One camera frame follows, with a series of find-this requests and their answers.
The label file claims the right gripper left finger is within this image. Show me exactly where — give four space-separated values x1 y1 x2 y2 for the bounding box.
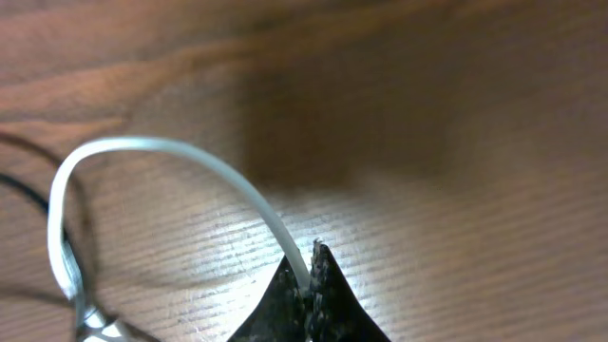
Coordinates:
228 257 307 342

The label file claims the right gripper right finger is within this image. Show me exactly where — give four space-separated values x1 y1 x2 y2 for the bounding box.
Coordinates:
306 239 390 342

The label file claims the white usb cable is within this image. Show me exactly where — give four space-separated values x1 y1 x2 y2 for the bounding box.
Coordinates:
46 135 313 342

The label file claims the black usb cable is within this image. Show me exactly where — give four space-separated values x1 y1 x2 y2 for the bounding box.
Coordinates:
0 132 162 342

